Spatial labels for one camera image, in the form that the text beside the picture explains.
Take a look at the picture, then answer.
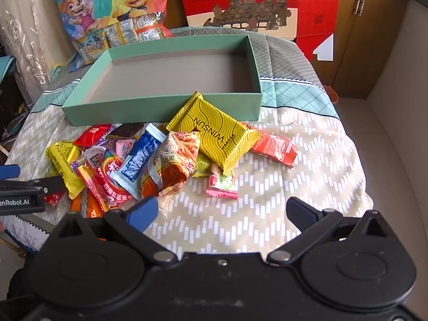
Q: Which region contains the red gift box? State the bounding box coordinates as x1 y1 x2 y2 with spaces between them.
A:
174 0 342 62

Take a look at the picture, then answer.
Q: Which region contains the large yellow snack packet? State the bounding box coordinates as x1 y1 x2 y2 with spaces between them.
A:
166 91 261 176

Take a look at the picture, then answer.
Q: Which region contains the rainbow print snack packet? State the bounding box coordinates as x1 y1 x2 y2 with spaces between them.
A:
78 147 136 209

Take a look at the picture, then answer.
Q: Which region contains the orange noodle snack packet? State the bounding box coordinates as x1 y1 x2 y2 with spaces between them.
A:
140 130 201 198

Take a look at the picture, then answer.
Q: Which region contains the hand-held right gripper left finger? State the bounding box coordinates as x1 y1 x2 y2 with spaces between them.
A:
50 196 179 265

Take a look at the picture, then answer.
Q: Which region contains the blue white snack packet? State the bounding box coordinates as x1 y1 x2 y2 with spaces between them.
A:
112 124 168 201

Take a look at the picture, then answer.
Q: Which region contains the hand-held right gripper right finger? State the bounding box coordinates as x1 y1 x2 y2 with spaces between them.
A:
267 197 394 264

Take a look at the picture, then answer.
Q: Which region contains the dark brown snack packet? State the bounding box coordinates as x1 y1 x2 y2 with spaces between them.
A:
109 123 146 139

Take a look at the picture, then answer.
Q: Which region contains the small green yellow packet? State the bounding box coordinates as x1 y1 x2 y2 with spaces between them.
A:
192 154 213 178

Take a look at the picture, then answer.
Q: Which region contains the green cardboard box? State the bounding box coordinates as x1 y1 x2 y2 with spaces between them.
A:
62 34 263 128

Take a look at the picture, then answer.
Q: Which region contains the red orange snack packet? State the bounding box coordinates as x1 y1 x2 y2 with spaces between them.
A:
249 130 299 168

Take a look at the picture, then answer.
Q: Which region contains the small jelly cup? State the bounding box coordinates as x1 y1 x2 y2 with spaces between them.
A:
82 145 112 168

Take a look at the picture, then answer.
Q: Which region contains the pink printed candy packet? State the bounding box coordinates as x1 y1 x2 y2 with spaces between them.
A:
205 169 239 200

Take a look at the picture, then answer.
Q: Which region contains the small pink snack packet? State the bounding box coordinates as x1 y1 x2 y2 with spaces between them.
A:
115 139 135 161

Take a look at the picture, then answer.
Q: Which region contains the small red candy packet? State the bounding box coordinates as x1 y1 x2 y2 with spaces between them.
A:
43 192 66 207

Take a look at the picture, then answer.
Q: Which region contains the embroidered beige curtain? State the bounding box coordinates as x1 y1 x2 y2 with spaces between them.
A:
0 0 72 106

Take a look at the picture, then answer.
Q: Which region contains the cartoon dog snack bag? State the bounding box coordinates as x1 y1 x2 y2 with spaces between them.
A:
50 0 174 65

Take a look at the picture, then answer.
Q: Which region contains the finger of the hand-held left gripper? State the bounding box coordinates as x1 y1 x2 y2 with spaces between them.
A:
0 165 21 183
18 175 67 196

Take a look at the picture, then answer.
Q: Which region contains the wooden cabinet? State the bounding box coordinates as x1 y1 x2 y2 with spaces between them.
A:
329 0 411 99

